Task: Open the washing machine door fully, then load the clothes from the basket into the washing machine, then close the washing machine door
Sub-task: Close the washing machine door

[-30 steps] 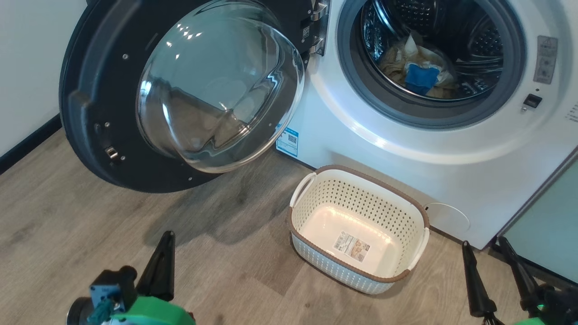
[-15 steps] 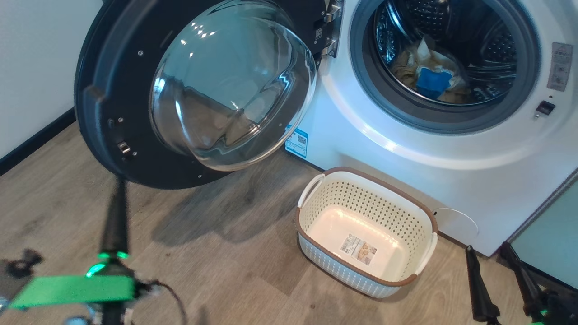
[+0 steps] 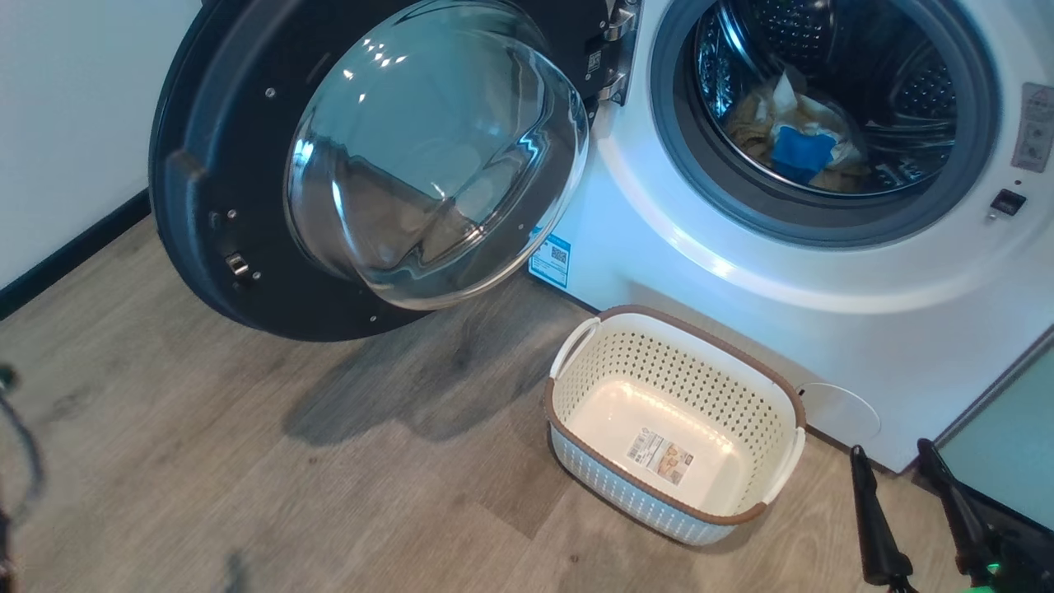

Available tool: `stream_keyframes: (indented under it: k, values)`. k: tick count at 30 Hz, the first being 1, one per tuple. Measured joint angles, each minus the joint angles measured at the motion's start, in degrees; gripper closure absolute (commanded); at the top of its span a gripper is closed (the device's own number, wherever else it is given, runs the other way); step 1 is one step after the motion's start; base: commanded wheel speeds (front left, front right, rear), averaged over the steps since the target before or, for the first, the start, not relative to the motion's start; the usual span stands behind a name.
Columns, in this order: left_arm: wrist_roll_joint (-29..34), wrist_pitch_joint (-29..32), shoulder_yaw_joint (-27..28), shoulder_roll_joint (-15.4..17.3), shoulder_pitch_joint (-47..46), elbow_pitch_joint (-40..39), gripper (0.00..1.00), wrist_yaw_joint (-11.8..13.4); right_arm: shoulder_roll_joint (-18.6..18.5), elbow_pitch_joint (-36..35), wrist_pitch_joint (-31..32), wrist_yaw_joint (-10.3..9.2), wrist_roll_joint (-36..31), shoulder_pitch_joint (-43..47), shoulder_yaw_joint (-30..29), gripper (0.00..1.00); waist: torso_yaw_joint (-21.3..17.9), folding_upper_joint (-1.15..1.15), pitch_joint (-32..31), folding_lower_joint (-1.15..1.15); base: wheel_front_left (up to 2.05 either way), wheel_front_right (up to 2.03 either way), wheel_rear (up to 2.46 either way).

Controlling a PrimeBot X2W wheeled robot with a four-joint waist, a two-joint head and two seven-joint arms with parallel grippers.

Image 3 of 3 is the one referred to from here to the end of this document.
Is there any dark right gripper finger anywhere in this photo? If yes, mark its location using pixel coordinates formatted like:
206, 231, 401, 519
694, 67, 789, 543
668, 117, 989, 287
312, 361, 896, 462
916, 438, 1001, 577
849, 445, 916, 590

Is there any dark round washing machine door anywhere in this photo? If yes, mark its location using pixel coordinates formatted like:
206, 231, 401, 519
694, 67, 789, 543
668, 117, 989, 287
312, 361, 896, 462
148, 0, 643, 343

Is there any white perforated laundry basket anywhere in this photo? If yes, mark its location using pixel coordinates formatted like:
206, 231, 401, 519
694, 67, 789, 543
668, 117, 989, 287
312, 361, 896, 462
543, 305, 808, 546

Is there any printed label in basket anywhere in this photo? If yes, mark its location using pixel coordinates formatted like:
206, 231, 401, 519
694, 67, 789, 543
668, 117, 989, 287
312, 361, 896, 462
624, 427, 694, 485

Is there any white washing machine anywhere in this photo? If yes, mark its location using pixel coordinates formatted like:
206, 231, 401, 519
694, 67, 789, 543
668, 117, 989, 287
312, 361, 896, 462
527, 0, 1054, 474

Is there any black door latch socket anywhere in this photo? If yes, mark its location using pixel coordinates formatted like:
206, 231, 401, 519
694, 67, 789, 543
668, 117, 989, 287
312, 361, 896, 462
988, 188, 1028, 222

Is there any grey rubber door gasket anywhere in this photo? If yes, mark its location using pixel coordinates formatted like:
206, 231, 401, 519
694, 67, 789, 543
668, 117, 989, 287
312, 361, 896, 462
651, 0, 1001, 248

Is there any steel washing machine drum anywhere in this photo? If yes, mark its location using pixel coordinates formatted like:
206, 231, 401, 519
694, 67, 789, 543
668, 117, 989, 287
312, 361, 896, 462
696, 0, 960, 197

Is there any black cabinet kickboard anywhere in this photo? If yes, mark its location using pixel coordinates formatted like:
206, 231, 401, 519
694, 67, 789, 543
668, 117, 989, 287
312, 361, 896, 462
906, 461, 1054, 536

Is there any teal cabinet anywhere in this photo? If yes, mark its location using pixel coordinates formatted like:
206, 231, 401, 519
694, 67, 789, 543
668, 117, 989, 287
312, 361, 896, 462
939, 346, 1054, 528

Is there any round white filter cover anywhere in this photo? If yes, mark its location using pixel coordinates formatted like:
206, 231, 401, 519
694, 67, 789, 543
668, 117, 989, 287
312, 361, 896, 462
797, 381, 882, 441

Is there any grey warning sticker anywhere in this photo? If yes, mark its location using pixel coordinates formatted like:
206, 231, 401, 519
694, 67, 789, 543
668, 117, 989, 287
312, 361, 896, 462
1011, 82, 1054, 174

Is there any blue energy label sticker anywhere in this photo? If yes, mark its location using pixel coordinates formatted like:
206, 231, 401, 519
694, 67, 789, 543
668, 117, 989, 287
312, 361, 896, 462
529, 233, 571, 289

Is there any black wall baseboard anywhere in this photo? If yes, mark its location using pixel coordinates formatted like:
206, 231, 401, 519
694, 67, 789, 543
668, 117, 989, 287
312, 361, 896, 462
0, 189, 153, 322

